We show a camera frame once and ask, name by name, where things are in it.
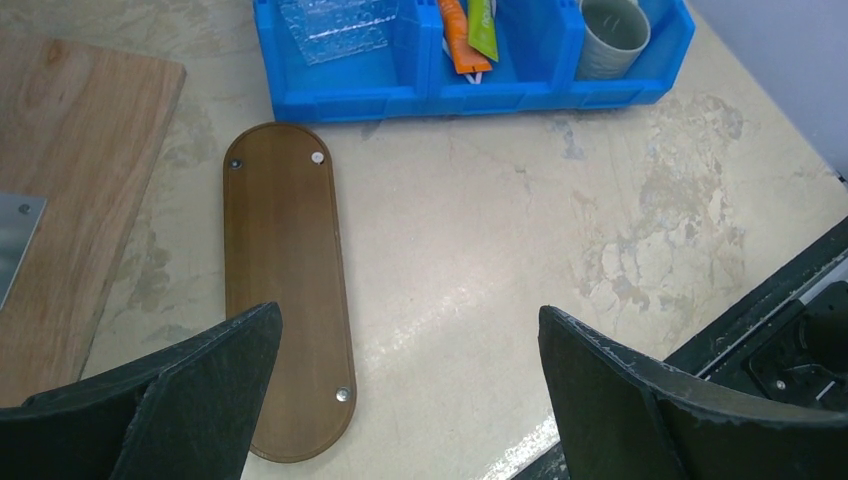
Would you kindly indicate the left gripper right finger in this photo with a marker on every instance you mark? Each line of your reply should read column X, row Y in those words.
column 621, row 414

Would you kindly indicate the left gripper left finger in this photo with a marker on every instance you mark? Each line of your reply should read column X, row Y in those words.
column 188, row 411

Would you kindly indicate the brown oval wooden tray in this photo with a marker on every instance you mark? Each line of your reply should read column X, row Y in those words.
column 282, row 244

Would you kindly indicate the green toothpaste tube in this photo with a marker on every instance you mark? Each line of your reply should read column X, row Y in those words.
column 482, row 29

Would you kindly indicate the wooden board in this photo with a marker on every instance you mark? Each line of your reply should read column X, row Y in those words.
column 81, row 127

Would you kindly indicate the grey mug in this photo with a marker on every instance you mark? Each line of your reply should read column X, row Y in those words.
column 616, row 33

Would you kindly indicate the clear plastic blister pack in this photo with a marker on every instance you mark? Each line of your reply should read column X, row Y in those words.
column 326, row 30

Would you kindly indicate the metal bracket on board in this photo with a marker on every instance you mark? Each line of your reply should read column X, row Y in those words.
column 20, row 216

